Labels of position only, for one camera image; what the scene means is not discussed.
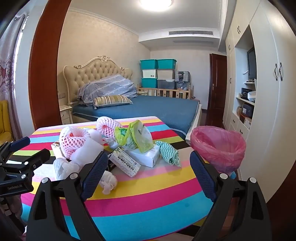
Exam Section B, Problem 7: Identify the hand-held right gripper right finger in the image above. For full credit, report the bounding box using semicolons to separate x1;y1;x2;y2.
190;150;272;241

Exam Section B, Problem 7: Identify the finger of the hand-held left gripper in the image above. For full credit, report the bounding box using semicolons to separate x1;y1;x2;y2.
0;136;31;164
0;148;51;181

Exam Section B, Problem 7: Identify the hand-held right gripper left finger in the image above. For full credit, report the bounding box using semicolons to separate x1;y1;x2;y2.
25;151;109;241

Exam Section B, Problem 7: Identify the beige carton with red print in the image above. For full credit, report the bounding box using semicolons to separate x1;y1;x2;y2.
51;142;70;163

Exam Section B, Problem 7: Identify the blue trash bin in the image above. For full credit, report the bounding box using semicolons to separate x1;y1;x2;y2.
222;170;237;180

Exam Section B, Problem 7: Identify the pink foam fruit net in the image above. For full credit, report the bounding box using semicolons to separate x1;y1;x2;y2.
59;126;89;160
96;116;121;139

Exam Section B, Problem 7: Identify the yellow chair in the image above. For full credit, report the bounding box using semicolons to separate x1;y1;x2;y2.
0;100;13;143

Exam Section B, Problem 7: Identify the white foam sheet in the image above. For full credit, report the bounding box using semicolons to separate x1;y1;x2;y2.
69;128;104;167

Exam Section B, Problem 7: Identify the small carton with green print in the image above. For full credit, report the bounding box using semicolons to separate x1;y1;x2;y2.
108;147;141;178

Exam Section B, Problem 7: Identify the teal wavy cloth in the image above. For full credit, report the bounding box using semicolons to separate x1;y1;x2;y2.
154;141;182;167

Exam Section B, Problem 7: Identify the cream nightstand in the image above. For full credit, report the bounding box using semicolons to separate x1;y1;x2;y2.
59;105;74;126

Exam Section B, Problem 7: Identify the white cardboard box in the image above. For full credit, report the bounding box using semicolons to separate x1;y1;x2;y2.
126;144;161;168

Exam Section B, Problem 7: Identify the rainbow striped tablecloth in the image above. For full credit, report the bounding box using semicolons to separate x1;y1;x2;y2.
20;116;237;237

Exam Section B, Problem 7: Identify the green plastic bag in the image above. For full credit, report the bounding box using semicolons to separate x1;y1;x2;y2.
114;120;154;153

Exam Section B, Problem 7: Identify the bed with blue sheet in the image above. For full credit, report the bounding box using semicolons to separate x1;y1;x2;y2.
72;95;203;146

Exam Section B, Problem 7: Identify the lace curtain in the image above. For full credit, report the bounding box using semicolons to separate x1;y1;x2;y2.
0;14;30;139

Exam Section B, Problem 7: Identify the striped pillow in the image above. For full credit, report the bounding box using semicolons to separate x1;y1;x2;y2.
93;95;133;108

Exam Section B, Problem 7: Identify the black safe box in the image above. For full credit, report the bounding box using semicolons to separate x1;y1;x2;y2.
242;103;255;117

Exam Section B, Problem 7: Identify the dark wooden door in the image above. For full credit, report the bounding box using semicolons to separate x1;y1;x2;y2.
207;53;228;127

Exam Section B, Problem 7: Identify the blue-grey folded duvet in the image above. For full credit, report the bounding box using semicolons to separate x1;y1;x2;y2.
77;75;138;106

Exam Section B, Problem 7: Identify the white built-in wardrobe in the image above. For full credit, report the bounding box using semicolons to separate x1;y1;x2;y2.
222;0;296;204

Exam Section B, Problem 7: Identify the grey translucent storage box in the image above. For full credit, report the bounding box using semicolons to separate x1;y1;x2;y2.
157;79;175;90

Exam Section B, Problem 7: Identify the checkered storage bag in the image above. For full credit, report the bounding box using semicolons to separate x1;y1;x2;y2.
174;71;191;82

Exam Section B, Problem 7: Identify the teal storage box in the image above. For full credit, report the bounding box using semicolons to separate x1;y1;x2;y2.
141;77;158;88
139;59;159;70
157;59;177;69

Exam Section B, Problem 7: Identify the beige translucent storage box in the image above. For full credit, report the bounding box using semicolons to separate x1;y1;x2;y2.
157;69;175;80

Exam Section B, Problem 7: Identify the beige tufted headboard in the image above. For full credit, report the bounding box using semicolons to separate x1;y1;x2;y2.
63;55;133;105

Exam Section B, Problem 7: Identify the white storage box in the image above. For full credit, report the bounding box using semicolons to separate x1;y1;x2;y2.
142;69;158;79

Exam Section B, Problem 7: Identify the black television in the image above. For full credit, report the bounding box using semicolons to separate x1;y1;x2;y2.
246;47;257;80

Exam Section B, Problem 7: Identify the narrow ceiling slot vent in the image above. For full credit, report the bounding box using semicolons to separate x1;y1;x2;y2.
173;40;214;44

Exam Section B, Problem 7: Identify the air conditioner vent grille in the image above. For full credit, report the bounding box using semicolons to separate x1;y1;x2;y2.
168;30;214;36

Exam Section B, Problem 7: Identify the round ceiling light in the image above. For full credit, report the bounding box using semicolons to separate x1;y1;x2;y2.
139;0;173;11

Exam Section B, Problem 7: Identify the brown wooden door frame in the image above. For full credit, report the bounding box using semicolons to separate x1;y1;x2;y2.
28;0;73;130

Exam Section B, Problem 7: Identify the wooden crib rail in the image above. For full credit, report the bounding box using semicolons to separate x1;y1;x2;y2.
137;87;195;100

